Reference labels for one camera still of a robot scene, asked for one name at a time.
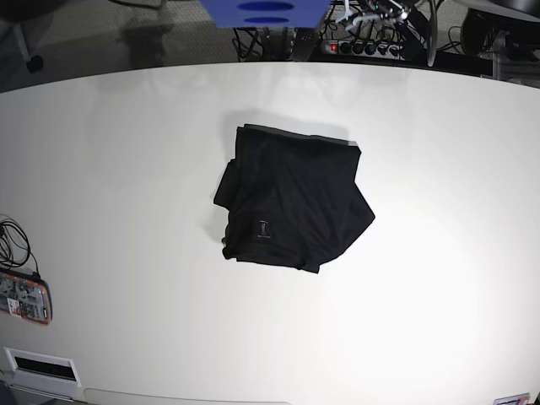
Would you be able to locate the black chair caster wheel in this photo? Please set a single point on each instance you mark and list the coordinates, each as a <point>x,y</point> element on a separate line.
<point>35,64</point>

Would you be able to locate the white power strip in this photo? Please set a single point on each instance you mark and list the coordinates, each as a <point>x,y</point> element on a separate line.
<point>371,48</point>

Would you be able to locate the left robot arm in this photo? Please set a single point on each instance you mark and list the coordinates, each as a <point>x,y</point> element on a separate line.
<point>400,30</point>

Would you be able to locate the orange-edged circuit board case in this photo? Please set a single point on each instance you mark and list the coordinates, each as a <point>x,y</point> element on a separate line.
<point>26,296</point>

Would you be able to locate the black T-shirt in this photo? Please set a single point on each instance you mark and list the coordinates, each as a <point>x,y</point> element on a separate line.
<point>292,199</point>

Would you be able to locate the sticker label at table edge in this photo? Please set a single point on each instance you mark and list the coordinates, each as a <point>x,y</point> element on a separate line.
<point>520,399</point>

